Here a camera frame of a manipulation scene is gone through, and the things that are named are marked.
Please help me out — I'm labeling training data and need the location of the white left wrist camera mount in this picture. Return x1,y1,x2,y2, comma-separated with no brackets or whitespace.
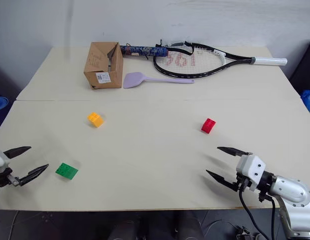
0,149,11,176

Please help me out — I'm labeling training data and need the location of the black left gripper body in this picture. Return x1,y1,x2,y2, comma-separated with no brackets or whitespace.
0,167,22,188

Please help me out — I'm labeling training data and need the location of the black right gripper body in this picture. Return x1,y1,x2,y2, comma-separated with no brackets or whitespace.
233,174,253,193

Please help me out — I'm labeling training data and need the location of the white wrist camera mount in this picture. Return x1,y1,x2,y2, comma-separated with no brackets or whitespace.
0,149,11,176
235,154,267,192

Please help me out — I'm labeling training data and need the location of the blue plastic bag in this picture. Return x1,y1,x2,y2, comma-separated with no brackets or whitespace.
300,89,310,111

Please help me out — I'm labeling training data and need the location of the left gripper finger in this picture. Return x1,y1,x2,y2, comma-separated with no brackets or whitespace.
18,163,50,187
3,146,32,159

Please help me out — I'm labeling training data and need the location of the green toy brick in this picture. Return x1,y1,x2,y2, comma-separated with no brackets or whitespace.
55,162,79,181

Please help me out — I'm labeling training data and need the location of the blue patterned wrapped tube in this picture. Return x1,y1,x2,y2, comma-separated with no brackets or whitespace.
119,44,169,58

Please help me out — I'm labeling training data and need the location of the brown cardboard box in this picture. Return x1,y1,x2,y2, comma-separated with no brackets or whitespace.
84,41,124,90

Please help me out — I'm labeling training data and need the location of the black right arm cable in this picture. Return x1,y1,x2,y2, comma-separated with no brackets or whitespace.
238,183,270,240

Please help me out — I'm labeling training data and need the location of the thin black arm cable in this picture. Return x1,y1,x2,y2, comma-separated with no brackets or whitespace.
269,196,277,240

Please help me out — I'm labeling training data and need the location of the purple silicone spatula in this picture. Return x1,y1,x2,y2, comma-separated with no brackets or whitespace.
123,72,195,90

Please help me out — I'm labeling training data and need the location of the blue round container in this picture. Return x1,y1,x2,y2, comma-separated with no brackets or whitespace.
0,96,9,113

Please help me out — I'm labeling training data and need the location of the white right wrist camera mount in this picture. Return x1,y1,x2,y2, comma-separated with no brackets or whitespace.
235,154,267,192

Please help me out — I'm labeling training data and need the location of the red toy brick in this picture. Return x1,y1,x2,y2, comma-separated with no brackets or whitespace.
201,118,217,135

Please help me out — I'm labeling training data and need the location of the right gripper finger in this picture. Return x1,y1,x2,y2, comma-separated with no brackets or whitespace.
205,169,239,193
216,146,253,158

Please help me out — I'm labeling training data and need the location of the black white tennis racket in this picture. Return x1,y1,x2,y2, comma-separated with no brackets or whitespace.
153,39,288,80

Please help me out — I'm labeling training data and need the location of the yellow toy brick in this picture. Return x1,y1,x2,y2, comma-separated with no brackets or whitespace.
87,112,105,129

